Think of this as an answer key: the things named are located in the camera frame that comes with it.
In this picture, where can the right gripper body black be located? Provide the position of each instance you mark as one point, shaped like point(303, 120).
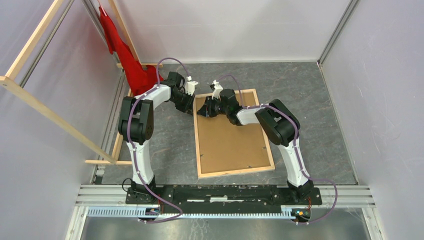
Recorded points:
point(218, 108)

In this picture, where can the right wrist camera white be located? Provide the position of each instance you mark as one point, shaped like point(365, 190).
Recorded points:
point(216, 90)

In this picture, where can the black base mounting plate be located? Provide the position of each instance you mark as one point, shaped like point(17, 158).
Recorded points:
point(223, 199)

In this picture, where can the grey slotted cable duct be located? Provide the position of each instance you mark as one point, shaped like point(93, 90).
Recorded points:
point(152, 213)

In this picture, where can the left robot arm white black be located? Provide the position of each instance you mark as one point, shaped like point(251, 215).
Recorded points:
point(136, 124)

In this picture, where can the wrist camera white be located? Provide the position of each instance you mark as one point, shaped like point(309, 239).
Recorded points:
point(216, 90)
point(190, 86)

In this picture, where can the wooden picture frame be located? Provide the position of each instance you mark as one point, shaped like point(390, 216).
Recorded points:
point(232, 173)

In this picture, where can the aluminium rail base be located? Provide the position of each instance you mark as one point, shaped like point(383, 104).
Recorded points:
point(349, 196)

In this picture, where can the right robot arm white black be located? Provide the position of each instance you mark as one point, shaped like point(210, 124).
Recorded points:
point(279, 125)

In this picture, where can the wooden rack frame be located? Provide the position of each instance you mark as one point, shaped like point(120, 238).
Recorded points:
point(76, 78)

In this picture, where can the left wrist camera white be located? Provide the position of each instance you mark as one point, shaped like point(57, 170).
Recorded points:
point(190, 86)

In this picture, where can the red cloth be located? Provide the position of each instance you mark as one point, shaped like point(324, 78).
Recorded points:
point(139, 80)

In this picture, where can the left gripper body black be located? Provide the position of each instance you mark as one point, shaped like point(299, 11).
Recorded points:
point(182, 97)

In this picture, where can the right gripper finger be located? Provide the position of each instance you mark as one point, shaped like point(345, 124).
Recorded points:
point(206, 111)
point(210, 102)

